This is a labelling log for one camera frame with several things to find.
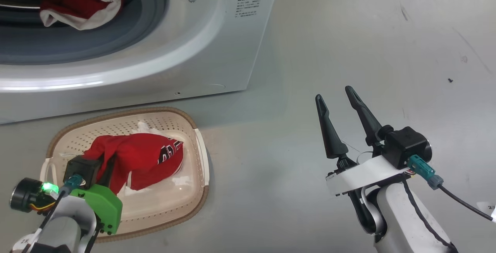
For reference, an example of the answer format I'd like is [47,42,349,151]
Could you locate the red jersey with number print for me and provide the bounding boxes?
[83,133,184,196]

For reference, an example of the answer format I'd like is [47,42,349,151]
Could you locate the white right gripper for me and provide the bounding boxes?
[315,86,417,197]

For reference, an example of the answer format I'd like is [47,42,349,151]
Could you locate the red shorts with white trim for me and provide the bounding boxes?
[40,0,128,31]

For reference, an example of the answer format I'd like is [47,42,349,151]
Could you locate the cream perforated laundry basket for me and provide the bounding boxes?
[40,107,210,243]

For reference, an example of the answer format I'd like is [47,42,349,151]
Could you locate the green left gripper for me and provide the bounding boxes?
[70,156,123,235]

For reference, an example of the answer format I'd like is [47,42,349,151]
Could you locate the white front-load washing machine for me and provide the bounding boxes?
[0,0,282,125]

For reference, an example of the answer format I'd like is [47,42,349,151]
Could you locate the grey rubber door seal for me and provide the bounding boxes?
[0,0,169,65]

